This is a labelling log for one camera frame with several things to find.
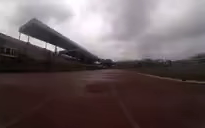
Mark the pale kerb strip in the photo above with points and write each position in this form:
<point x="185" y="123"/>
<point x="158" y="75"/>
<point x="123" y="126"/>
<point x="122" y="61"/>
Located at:
<point x="170" y="78"/>

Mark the grandstand with roof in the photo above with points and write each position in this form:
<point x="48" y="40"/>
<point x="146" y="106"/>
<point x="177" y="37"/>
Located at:
<point x="40" y="50"/>

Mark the red running track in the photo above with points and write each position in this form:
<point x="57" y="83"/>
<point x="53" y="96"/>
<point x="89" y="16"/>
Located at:
<point x="90" y="103"/>

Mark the green grass field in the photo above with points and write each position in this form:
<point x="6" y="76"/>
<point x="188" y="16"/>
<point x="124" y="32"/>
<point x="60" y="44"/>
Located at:
<point x="180" y="72"/>

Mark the distant row of buildings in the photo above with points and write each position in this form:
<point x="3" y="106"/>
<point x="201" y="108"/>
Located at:
<point x="150" y="62"/>

